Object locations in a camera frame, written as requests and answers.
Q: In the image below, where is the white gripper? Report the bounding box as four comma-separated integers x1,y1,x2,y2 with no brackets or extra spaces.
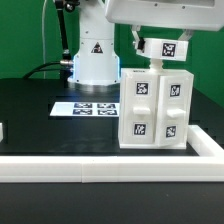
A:
105,0,224,50

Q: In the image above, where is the white cabinet top block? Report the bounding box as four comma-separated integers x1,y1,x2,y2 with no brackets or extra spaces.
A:
135,38,188,61

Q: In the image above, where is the white cabinet door panel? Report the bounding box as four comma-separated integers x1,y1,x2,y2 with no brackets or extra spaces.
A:
119,72,158,148
155,70,193,148

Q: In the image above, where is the white cabinet body box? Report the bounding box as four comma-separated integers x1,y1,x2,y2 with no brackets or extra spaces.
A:
118,60,194,149

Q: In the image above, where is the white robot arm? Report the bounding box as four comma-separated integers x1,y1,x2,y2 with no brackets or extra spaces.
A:
68,0,224,86

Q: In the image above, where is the white base marker plate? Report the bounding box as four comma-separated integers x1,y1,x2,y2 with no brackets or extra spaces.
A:
50,102,119,117

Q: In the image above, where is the black cable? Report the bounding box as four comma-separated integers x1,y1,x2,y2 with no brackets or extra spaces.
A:
22,61,69,80

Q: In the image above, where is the white L-shaped obstacle frame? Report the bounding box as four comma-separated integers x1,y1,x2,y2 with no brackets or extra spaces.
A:
0,125,224,183

